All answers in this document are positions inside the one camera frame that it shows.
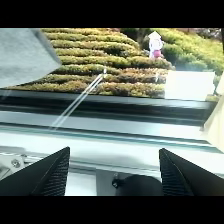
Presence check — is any cream garment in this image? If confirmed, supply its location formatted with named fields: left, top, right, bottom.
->
left=201, top=75, right=224, bottom=153

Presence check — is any silver frame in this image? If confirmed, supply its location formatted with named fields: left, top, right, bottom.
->
left=0, top=109, right=224, bottom=197

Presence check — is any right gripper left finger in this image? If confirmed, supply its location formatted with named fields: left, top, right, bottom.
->
left=0, top=146, right=71, bottom=197

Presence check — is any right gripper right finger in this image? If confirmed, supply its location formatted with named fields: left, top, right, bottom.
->
left=158, top=148, right=224, bottom=197

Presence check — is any grey garment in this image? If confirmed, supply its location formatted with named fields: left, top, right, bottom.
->
left=0, top=28, right=63, bottom=90

